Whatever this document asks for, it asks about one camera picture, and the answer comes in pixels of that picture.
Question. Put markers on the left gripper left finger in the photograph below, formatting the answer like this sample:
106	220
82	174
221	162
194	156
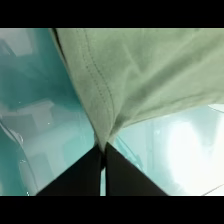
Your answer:
81	176

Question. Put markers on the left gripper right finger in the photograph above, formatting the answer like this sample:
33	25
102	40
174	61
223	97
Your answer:
126	176

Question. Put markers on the green shirt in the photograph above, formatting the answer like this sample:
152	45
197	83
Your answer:
143	76

